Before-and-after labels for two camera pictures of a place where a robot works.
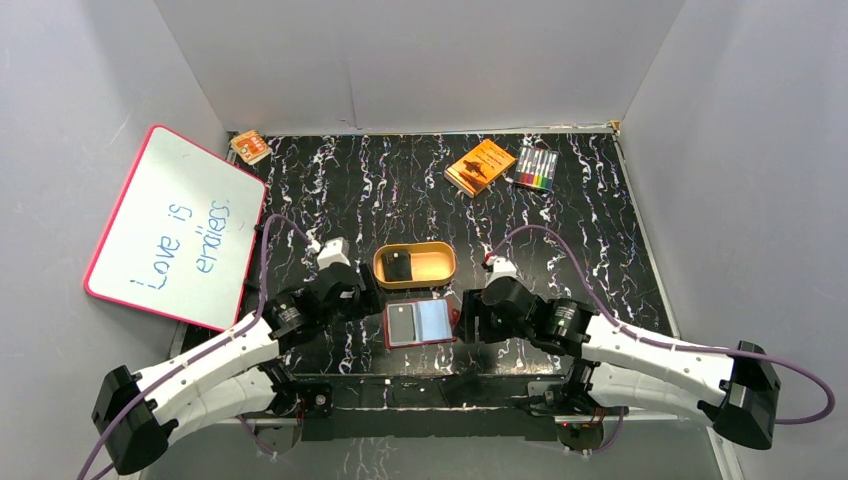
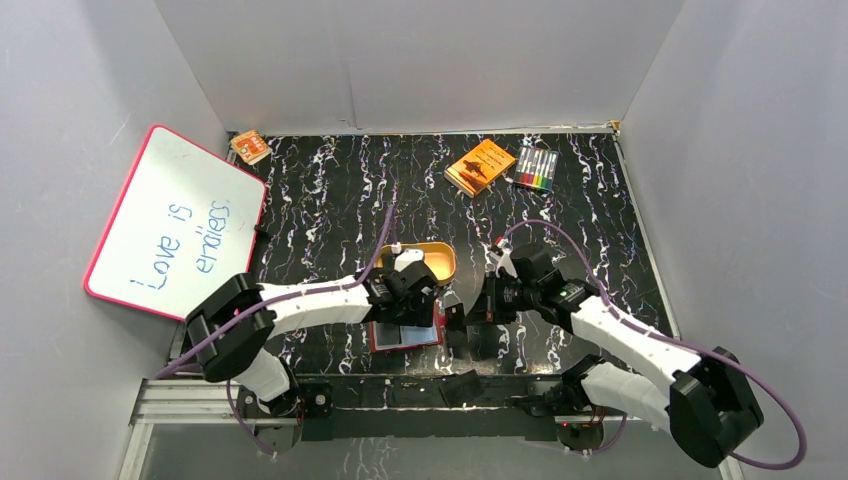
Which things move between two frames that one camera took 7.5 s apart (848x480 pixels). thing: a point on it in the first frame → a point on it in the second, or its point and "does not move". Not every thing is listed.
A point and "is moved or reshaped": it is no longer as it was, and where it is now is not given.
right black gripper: x=472 y=306 → x=484 y=308
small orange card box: x=250 y=146 does not move
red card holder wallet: x=410 y=323 is moved or reshaped
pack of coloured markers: x=536 y=167 does not move
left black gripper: x=365 y=291 → x=428 y=302
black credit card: x=402 y=323 is moved or reshaped
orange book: x=478 y=167 does not move
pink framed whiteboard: x=181 y=235 does not move
